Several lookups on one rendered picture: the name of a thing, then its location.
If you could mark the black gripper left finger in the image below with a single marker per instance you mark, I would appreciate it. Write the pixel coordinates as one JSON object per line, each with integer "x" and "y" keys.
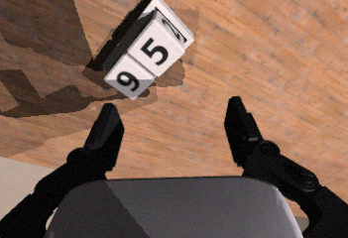
{"x": 99, "y": 155}

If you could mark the white number cube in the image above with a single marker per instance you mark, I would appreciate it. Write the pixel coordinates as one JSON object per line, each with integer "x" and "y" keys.
{"x": 157, "y": 45}
{"x": 128, "y": 76}

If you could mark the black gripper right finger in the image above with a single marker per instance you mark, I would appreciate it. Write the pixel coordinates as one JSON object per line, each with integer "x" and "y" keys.
{"x": 327, "y": 213}

